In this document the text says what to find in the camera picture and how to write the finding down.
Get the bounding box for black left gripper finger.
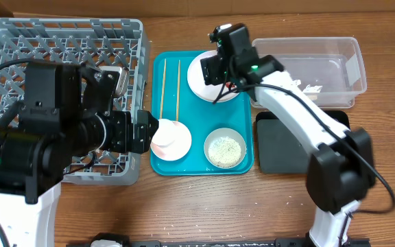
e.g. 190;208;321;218
131;132;153;154
134;110;159;136

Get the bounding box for grey bowl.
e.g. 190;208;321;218
204;128;247;169

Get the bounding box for white rice grains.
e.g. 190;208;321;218
208;137;242;169

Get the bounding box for white paper cup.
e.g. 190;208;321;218
152;119;176;146

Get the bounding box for red snack wrapper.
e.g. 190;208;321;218
226;82;236;90

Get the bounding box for white tissue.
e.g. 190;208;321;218
286;80;301;91

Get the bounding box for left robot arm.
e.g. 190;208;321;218
0;58;159;246

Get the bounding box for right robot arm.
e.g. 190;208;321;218
201;23;395;246

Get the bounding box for grey dishwasher rack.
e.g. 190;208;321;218
0;18;150;185

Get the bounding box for clear plastic waste bin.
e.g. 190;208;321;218
252;37;368;108

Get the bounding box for black waste tray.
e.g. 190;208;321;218
255;109;351;174

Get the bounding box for small pink-rimmed white plate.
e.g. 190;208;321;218
150;121;192;161

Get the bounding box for teal serving tray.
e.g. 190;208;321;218
150;51;254;176

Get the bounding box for large white plate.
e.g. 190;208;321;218
187;50;222;102

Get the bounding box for left wooden chopstick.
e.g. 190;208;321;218
159;59;167;119

